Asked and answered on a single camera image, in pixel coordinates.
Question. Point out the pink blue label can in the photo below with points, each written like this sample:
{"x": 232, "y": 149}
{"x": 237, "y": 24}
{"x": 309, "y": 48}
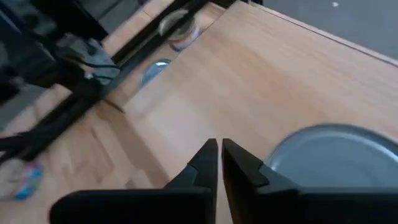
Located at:
{"x": 180, "y": 34}
{"x": 21, "y": 180}

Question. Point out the green label tuna can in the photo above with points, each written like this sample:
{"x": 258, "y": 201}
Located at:
{"x": 154, "y": 70}
{"x": 335, "y": 155}

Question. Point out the wooden shelf black frame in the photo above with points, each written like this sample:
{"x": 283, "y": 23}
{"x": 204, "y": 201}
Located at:
{"x": 248, "y": 77}

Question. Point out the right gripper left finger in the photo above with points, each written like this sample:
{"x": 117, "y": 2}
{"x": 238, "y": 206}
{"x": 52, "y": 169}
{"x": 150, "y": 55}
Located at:
{"x": 140, "y": 208}

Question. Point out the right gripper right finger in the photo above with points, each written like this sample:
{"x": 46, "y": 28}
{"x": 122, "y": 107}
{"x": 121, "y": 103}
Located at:
{"x": 295, "y": 208}

